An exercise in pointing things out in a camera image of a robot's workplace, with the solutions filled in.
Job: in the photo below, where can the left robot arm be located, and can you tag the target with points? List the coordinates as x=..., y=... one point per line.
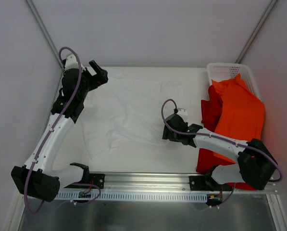
x=36, y=178

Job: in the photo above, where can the white t shirt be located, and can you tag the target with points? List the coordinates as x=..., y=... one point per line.
x=126, y=109

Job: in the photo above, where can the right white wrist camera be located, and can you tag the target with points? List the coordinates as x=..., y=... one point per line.
x=182, y=113

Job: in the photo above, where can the red t shirt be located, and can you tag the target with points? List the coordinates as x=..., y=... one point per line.
x=211, y=111

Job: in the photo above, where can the white plastic basket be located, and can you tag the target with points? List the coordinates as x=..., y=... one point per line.
x=224, y=71

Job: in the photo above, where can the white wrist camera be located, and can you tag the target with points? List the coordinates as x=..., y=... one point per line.
x=182, y=113
x=70, y=62

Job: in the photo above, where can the aluminium mounting rail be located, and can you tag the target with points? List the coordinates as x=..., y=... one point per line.
x=149, y=182

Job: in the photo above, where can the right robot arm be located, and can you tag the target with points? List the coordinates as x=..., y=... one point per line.
x=252, y=164

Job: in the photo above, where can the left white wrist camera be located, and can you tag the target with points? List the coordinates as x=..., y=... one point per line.
x=70, y=62

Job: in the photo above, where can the orange t shirt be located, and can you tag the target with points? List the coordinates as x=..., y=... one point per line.
x=243, y=114

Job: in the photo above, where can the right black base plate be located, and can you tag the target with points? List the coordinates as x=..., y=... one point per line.
x=203, y=183

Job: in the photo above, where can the white slotted cable duct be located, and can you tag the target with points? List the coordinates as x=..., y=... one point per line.
x=133, y=196

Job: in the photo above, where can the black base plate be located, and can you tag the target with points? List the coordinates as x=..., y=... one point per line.
x=203, y=183
x=96, y=179

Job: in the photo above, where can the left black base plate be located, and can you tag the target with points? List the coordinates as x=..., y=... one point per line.
x=96, y=179

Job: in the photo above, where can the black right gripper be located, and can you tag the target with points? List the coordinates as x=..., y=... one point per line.
x=168, y=134

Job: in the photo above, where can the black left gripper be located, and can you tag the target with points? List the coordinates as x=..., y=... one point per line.
x=95, y=76

